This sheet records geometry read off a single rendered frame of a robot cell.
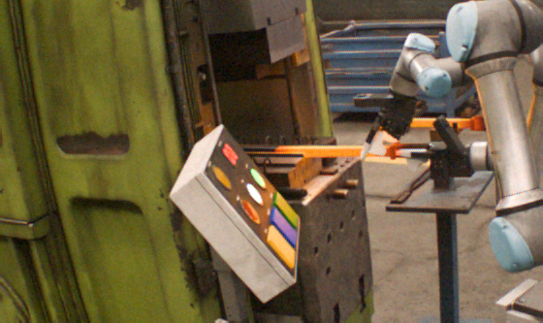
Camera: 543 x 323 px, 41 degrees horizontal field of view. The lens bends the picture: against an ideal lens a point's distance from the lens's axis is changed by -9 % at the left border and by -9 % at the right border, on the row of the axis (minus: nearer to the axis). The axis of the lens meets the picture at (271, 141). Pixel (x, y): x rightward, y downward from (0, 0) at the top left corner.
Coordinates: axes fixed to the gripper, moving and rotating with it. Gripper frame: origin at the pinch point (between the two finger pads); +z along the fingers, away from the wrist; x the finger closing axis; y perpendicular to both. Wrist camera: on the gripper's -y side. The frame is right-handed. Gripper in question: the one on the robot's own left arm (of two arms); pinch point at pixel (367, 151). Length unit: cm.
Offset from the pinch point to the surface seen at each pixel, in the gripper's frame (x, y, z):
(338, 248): -0.1, 3.6, 31.1
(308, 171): -0.7, -13.1, 13.6
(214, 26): -17, -45, -19
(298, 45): 3.5, -29.8, -16.3
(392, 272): 122, 8, 110
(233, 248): -72, -1, -5
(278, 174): -12.2, -17.1, 12.1
